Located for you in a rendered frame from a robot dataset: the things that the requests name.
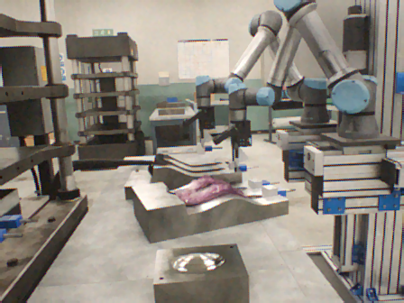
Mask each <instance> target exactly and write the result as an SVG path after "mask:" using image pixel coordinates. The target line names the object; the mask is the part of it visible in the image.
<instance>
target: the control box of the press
mask: <svg viewBox="0 0 404 303"><path fill-rule="evenodd" d="M0 67H1V74H2V79H3V87H17V86H44V85H46V84H48V83H47V73H46V68H45V59H44V49H43V48H38V47H36V46H32V45H23V46H6V47H0ZM6 109H7V117H8V121H9V129H10V133H11V137H15V136H18V140H20V145H21V146H24V137H28V135H33V139H34V146H38V145H43V144H50V135H49V133H54V129H53V124H52V115H51V101H50V100H49V99H48V98H45V97H44V98H37V99H34V101H33V102H22V103H17V104H12V105H6ZM30 170H31V172H32V175H33V178H34V184H35V187H36V190H34V194H37V196H41V195H43V196H45V195H49V194H50V188H51V184H52V183H51V182H52V181H53V179H54V167H53V162H52V159H48V160H46V161H43V162H42V163H39V164H38V174H39V178H40V184H39V181H38V177H37V174H36V171H35V169H34V168H31V169H30ZM40 187H41V188H40Z"/></svg>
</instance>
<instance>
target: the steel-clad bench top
mask: <svg viewBox="0 0 404 303"><path fill-rule="evenodd" d="M173 156H175V157H179V158H180V159H182V160H184V161H190V162H199V161H214V160H230V159H232V155H230V152H228V151H219V152H205V155H198V154H197V153H187V154H176V155H173ZM132 170H148V166H140V165H134V166H121V167H118V169H117V170H116V172H115V173H114V175H113V177H112V178H111V179H110V180H109V181H108V183H107V185H106V187H105V188H104V189H103V191H101V194H99V196H98V198H97V200H96V201H95V202H94V204H93V206H92V207H91V208H90V209H89V211H88V212H87V214H86V215H85V217H84V218H83V220H82V221H81V223H80V224H79V226H78V227H77V229H76V230H75V232H74V233H73V235H72V236H71V237H70V238H69V240H68V242H67V243H66V245H65V246H64V247H63V249H62V250H61V252H60V254H59V255H58V257H57V258H56V260H55V261H54V263H53V264H52V265H51V267H50V268H49V270H48V271H47V273H46V274H45V275H44V277H43V279H41V282H40V283H39V285H38V287H36V289H35V291H34V292H33V293H32V294H31V296H30V297H29V299H28V300H27V302H26V303H155V302H154V287H153V282H154V280H153V277H154V271H155V266H156V254H157V250H161V249H170V248H187V247H195V246H211V245H219V244H232V243H237V245H238V249H239V250H240V254H241V255H242V259H243V262H244V265H245V267H246V270H247V271H248V275H249V285H250V303H344V302H343V301H342V299H341V298H340V297H339V296H338V294H337V293H336V292H335V290H334V289H333V287H331V285H330V284H329V282H328V281H327V279H326V277H324V275H323V274H322V273H321V271H319V269H318V268H317V266H316V265H315V264H314V263H313V262H312V260H311V259H310V258H309V257H308V255H307V254H306V252H305V251H304V249H302V247H301V246H300V245H299V243H298V241H296V239H295V238H294V236H293V235H292V234H291V233H290V232H289V230H288V228H287V227H286V226H285V225H284V224H283V222H281V220H280V218H279V217H278V216H277V217H274V218H268V219H265V220H259V221H256V222H253V223H247V224H244V225H236V226H232V227H227V228H223V229H217V230H214V231H208V232H205V233H203V234H194V235H188V236H185V237H179V238H176V239H172V240H167V241H164V242H157V243H149V240H148V239H147V237H146V235H145V234H144V231H143V230H142V228H141V227H140V224H139V223H138V220H137V219H136V218H135V215H134V212H133V199H128V200H125V195H124V185H125V183H126V181H127V180H128V179H129V176H130V174H131V172H132Z"/></svg>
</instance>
